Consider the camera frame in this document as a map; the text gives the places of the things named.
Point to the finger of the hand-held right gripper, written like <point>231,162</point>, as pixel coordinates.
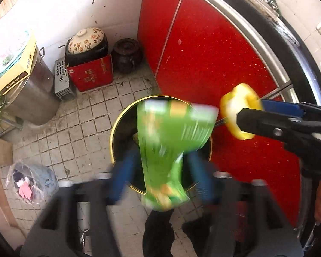
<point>281,107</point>
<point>259,123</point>

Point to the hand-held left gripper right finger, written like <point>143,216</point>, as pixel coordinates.
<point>201,178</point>

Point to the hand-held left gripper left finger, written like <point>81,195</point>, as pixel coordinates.
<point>122,178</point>

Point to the yellow bell pepper piece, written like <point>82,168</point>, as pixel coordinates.
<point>231,104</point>

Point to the black bin with gold rim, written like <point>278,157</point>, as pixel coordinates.
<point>123,131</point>

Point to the green snack bag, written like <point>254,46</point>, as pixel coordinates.
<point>160,139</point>

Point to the wide red cabinet door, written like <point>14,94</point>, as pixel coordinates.
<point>216,59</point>

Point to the clear plastic bag of waste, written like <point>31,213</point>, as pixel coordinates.
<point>34,182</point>

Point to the red cardboard box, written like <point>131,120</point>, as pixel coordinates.
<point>92,75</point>

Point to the grey plastic crate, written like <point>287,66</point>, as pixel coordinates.
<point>62,80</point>

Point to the steel stockpot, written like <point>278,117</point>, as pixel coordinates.
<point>34,96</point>

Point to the dark brown ceramic jar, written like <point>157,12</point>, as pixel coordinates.
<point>127,56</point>

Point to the tan wooden board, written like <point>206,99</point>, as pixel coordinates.
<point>0,192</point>

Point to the brown cardboard box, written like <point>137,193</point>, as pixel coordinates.
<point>0,150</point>

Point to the black cooking pot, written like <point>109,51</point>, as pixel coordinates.
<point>96,53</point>

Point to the narrow red cabinet door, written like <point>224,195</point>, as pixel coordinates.
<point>160,24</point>

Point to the floral ceramic pot lid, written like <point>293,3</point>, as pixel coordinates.
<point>85,40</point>

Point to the yellow cardboard box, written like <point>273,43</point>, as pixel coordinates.
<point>18,72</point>

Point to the white and teal basket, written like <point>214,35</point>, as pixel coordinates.
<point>8,53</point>

